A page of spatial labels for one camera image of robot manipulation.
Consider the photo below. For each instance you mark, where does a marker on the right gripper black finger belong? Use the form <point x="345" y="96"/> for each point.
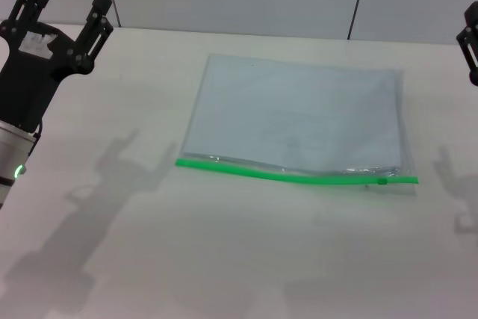
<point x="471" y="42"/>

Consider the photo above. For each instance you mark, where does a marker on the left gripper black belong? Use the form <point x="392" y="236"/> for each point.
<point x="26" y="80"/>

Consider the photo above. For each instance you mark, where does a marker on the green zipper slider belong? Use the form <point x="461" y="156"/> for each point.
<point x="381" y="182"/>

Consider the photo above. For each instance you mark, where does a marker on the white paper sheets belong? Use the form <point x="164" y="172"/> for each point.
<point x="298" y="110"/>

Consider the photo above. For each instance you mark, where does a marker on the transparent document bag green zipper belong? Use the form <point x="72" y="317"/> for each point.
<point x="239" y="170"/>

